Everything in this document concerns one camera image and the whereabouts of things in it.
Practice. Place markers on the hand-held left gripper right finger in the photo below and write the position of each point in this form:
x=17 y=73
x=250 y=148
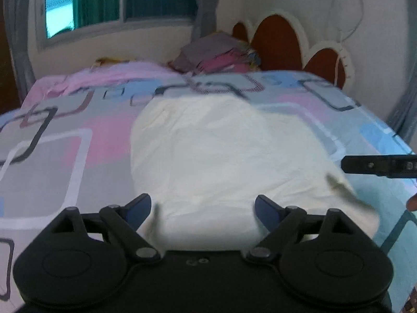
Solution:
x=267 y=209

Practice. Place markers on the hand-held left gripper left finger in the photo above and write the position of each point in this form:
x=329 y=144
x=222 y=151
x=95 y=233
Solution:
x=138 y=207

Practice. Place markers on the white and brown scalloped headboard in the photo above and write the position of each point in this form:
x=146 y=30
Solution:
x=277 y=42

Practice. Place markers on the window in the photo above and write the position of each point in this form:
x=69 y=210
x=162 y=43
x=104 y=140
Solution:
x=97 y=3

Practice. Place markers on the large white garment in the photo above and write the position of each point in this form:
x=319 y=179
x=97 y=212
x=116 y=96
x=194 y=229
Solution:
x=211 y=156

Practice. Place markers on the magenta folded clothes pile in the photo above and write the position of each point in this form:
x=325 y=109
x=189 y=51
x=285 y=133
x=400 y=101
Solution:
x=224 y=60

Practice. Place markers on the pink blanket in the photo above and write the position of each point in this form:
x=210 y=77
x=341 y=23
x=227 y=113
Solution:
x=123 y=71

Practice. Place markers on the pile of folded clothes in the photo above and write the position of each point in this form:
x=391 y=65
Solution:
x=208 y=47

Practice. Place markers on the bed with patterned sheet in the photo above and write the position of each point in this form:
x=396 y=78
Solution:
x=65 y=169

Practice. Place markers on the yellow cloth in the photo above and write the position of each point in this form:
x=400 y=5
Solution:
x=110 y=61

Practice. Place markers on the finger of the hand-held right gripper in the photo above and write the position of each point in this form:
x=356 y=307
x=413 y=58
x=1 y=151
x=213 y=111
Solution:
x=374 y=165

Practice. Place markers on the grey curtain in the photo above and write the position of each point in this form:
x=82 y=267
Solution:
x=205 y=3
x=19 y=39

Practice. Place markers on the person's right hand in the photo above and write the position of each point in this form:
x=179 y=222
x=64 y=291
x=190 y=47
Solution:
x=413 y=202

